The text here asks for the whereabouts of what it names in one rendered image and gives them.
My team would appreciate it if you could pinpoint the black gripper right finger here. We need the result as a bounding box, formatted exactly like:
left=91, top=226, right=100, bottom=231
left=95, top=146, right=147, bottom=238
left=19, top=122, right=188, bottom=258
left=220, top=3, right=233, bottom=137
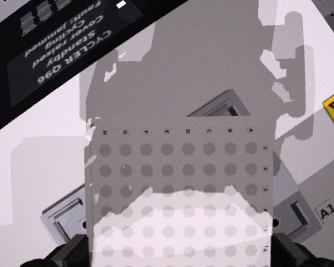
left=271, top=233, right=334, bottom=267

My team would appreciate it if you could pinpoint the white pcr plate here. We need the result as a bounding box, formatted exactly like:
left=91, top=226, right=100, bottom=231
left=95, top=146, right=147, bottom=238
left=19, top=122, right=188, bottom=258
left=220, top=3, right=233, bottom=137
left=83, top=115, right=273, bottom=267

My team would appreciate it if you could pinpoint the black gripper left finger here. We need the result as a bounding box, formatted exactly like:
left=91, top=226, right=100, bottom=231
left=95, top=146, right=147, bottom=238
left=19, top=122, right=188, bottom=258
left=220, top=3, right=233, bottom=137
left=20, top=234, right=89, bottom=267

